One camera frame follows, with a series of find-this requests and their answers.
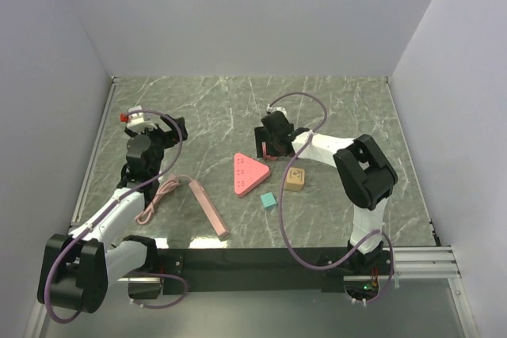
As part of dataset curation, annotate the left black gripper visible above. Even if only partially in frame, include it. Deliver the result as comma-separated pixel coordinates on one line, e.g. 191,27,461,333
125,114,187,177

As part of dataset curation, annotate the pink triangular plug adapter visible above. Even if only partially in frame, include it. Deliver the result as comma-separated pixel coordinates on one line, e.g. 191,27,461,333
261,142,277,161

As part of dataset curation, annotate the pink power cord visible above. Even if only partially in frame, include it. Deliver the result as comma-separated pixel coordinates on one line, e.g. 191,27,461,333
134,173,193,226

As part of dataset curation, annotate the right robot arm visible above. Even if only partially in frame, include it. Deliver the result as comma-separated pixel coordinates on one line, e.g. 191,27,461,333
254,111,398,274

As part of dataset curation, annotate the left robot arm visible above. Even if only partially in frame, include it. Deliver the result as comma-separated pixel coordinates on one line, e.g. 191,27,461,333
37,109,188,324

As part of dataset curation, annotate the pink triangular power strip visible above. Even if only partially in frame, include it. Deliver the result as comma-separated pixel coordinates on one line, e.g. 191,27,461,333
233,153,271,198

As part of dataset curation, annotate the wooden cube block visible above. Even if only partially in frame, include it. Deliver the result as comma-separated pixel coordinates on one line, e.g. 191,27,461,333
284,167,306,192

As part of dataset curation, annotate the teal cube block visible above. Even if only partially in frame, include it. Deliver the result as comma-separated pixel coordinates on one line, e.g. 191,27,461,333
260,192,277,210

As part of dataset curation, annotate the pink long power strip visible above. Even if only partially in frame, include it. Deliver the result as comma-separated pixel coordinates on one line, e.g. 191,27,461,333
189,180,231,241

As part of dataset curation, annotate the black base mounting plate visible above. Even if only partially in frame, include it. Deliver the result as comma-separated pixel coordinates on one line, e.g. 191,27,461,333
126,247,397,300

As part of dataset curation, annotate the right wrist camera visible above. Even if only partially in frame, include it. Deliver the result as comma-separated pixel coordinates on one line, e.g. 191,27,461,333
266,104,288,117

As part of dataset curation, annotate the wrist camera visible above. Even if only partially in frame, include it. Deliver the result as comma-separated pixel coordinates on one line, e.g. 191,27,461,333
120,105,156,134
266,104,288,117

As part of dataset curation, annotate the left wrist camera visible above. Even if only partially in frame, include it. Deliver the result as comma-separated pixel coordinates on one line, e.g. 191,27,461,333
120,105,156,134

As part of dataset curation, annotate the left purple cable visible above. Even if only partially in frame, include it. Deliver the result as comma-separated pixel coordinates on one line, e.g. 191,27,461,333
43,110,189,323

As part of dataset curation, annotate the purple cable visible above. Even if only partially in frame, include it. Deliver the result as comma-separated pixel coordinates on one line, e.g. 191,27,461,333
43,110,189,323
269,92,397,306

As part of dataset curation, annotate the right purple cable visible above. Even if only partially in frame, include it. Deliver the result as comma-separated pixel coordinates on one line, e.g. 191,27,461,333
269,92,397,306

